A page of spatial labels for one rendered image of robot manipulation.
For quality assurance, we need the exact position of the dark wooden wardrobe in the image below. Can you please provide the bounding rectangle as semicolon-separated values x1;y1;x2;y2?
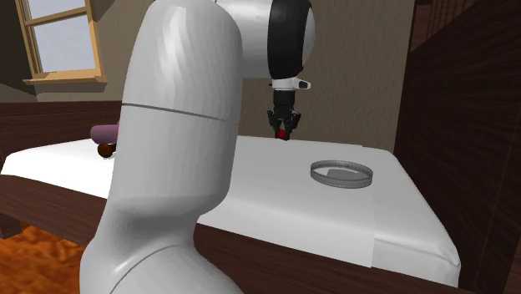
392;0;521;294

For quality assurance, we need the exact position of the window with light wooden frame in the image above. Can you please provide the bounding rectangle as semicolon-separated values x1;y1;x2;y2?
14;0;109;87

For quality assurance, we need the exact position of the purple cylinder pillow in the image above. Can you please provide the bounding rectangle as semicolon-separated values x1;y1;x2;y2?
89;120;121;144

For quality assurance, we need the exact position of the dark brown ball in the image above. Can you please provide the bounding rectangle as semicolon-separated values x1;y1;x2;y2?
97;142;118;160

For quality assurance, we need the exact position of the grey round shallow dish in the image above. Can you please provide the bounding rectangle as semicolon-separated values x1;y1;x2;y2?
310;160;374;190

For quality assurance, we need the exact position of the dark wooden bed white mattress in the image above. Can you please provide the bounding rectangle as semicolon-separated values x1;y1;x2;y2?
0;100;463;294

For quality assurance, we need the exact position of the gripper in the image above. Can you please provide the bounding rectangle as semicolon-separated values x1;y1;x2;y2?
266;89;302;141

